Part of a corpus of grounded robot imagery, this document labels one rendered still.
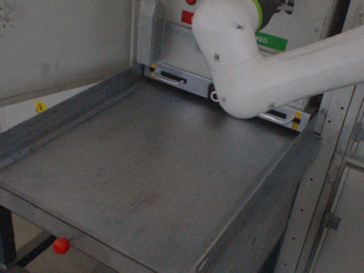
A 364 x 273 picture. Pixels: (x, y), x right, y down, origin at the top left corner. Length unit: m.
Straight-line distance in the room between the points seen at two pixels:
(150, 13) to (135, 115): 0.28
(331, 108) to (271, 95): 0.49
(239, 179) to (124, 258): 0.36
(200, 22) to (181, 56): 0.58
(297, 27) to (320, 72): 0.42
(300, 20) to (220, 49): 0.43
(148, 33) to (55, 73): 0.31
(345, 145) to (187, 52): 0.52
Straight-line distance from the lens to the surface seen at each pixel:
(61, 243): 0.97
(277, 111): 1.35
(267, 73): 0.87
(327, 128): 1.37
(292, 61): 0.87
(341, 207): 1.46
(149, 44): 1.35
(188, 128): 1.30
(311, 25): 1.25
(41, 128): 1.23
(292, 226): 1.58
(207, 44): 0.87
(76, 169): 1.13
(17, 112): 2.11
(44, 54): 1.43
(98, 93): 1.37
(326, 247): 1.56
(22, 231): 2.22
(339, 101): 1.33
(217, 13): 0.86
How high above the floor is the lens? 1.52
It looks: 32 degrees down
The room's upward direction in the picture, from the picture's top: 7 degrees clockwise
